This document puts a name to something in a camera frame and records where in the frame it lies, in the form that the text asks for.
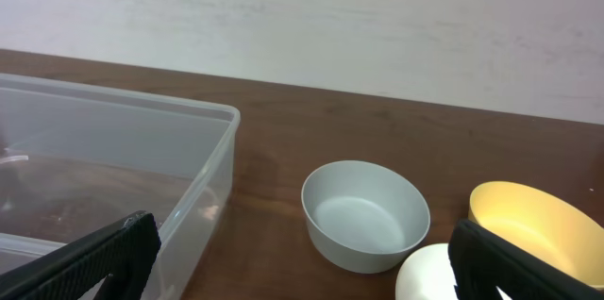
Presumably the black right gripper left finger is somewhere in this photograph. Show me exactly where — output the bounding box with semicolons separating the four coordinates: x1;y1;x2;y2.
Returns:
1;210;161;300

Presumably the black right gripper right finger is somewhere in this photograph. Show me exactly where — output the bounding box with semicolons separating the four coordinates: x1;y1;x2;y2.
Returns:
448;220;603;300

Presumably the white bowl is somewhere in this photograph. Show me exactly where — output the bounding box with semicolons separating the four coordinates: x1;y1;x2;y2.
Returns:
394;242;513;300

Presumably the yellow bowl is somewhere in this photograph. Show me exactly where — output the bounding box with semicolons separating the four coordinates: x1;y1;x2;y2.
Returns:
468;181;603;291

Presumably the grey bowl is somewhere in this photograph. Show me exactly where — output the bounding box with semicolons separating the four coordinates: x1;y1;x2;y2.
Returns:
301;160;431;274

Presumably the clear plastic container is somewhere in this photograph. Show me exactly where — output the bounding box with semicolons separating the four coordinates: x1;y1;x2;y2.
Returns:
1;75;240;299

